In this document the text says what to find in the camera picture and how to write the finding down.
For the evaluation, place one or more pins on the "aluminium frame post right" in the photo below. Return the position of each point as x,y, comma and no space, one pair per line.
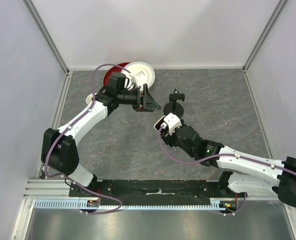
264,34

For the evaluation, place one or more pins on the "light blue cable duct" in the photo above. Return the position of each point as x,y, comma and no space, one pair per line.
83,204

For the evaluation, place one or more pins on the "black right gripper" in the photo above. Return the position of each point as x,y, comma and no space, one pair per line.
168,137

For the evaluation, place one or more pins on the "red round tray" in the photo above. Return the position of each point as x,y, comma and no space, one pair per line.
113,69

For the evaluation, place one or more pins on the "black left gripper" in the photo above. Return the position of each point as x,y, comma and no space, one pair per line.
145,103

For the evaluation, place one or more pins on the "white paper plate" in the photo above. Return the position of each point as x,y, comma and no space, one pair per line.
138,66

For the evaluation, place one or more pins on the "aluminium frame post left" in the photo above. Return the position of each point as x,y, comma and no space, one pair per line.
45,33

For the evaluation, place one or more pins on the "black phone stand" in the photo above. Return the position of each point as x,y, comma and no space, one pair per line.
173,107

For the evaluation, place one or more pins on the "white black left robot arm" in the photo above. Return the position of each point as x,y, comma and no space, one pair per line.
59,150

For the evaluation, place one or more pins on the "blue white paper cup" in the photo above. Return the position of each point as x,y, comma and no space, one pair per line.
89,99

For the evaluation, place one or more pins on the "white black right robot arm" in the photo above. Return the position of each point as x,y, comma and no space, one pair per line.
244,173

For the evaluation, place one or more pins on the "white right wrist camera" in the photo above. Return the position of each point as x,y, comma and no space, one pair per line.
171,123

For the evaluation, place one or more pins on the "aluminium frame post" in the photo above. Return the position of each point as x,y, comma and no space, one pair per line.
264,34
45,33

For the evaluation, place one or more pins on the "pink smartphone black screen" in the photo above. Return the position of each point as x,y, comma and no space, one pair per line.
159,125

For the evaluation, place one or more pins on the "aluminium front rail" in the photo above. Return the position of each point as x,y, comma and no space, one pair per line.
58,189

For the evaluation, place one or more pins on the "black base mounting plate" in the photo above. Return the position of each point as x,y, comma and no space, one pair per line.
200,188

